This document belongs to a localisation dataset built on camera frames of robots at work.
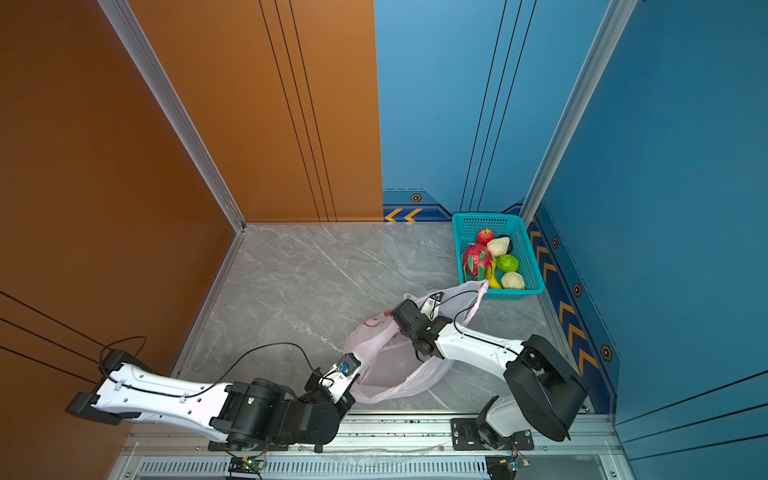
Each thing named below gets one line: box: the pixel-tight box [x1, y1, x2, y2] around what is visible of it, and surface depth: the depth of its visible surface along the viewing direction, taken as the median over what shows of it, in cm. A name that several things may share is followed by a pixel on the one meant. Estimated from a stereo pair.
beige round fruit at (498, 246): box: [487, 237, 510, 257], surface depth 105 cm
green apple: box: [496, 254, 519, 273], surface depth 102 cm
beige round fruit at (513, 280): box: [501, 271, 525, 290], surface depth 98 cm
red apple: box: [476, 228, 494, 247], surface depth 113 cm
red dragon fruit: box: [462, 243, 493, 283], surface depth 101 cm
